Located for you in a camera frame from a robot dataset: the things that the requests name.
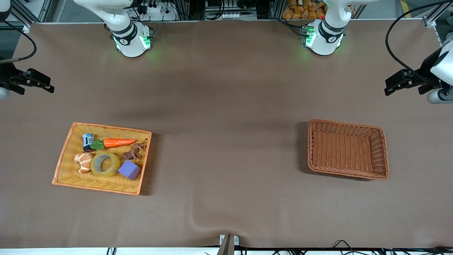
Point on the brown table cover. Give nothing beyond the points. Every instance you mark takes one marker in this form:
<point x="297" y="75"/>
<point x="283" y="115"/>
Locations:
<point x="226" y="106"/>

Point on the purple foam cube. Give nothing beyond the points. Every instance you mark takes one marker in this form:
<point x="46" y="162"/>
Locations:
<point x="129" y="170"/>

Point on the brown wicker basket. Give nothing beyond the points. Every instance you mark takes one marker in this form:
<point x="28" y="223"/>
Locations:
<point x="345" y="150"/>

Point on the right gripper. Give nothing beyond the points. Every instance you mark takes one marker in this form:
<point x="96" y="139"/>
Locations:
<point x="6" y="78"/>

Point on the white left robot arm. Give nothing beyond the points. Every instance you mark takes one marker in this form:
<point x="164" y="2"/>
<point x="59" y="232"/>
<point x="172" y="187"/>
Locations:
<point x="329" y="33"/>

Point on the bag of orange snacks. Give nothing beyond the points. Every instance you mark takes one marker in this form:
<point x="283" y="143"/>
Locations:
<point x="304" y="9"/>

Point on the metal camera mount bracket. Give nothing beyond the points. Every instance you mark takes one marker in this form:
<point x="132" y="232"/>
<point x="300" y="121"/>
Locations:
<point x="228" y="244"/>

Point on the small blue can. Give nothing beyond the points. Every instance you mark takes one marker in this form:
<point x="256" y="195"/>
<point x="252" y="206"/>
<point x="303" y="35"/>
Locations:
<point x="88" y="140"/>

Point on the yellow woven tray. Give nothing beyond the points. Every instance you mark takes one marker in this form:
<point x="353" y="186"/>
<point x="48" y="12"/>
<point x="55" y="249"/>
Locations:
<point x="70" y="170"/>

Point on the toy croissant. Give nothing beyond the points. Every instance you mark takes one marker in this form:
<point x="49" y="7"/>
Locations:
<point x="83" y="161"/>

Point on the aluminium frame profile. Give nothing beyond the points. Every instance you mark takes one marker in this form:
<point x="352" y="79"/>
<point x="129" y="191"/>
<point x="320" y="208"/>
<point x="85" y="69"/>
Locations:
<point x="30" y="12"/>
<point x="437" y="16"/>

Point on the orange toy carrot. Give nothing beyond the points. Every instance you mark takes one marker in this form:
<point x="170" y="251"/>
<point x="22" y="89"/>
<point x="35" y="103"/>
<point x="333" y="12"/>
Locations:
<point x="118" y="142"/>

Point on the brown toy horse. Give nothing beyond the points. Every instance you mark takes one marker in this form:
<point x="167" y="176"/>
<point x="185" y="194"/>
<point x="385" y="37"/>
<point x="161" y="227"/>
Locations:
<point x="132" y="152"/>

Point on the yellowish clear tape roll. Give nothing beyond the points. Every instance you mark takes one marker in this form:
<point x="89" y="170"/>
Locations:
<point x="95" y="170"/>

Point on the white power strip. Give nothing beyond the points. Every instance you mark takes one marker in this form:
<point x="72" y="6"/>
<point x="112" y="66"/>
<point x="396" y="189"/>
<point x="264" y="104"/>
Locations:
<point x="159" y="12"/>
<point x="237" y="16"/>

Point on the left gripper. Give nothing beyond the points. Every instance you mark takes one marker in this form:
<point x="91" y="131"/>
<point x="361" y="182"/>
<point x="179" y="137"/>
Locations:
<point x="425" y="68"/>

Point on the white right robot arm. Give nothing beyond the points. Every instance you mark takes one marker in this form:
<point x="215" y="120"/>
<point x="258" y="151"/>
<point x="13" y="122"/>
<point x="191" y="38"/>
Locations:
<point x="124" y="21"/>

